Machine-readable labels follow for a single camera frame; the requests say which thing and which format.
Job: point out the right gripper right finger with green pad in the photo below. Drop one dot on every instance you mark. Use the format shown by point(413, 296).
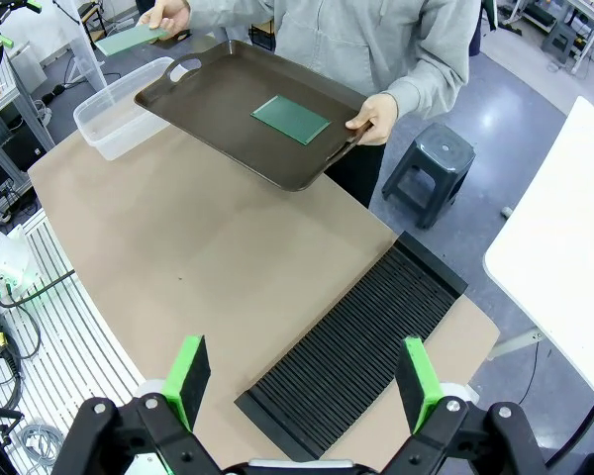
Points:
point(416, 386)

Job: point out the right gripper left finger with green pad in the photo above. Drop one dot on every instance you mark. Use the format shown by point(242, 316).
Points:
point(188, 381)

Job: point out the grey tile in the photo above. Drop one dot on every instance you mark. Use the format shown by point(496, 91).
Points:
point(128, 40)

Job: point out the dark brown serving tray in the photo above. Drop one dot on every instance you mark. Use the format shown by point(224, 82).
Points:
point(218, 99)

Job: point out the person's left forearm, gray sleeve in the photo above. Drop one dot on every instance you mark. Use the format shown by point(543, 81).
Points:
point(430, 84)

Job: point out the person's right forearm, gray sleeve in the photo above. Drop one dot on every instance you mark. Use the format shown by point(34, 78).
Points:
point(227, 12)

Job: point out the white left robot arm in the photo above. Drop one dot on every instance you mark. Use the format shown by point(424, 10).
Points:
point(2, 257)

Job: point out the person's right hand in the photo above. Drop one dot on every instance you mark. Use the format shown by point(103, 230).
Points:
point(170, 15)

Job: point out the person's left hand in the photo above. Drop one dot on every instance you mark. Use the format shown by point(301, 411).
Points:
point(378, 116)

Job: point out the translucent white panel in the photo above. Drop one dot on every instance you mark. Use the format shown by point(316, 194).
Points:
point(86, 42)

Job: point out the black slotted PCB rack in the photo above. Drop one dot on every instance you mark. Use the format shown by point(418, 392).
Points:
point(356, 341)

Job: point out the white slotted aluminium platform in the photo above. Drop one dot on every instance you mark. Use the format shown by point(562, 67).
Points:
point(79, 346)

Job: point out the clear plastic storage box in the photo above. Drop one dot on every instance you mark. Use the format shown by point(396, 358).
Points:
point(109, 129)

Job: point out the white table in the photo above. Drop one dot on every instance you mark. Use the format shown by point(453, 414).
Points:
point(564, 237)

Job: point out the dark gray plastic stool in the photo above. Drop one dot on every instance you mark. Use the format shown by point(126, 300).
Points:
point(433, 168)

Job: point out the person in gray hoodie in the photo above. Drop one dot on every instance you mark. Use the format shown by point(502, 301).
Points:
point(336, 44)

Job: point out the aluminium frame cart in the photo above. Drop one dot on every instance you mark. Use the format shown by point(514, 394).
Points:
point(10, 123)

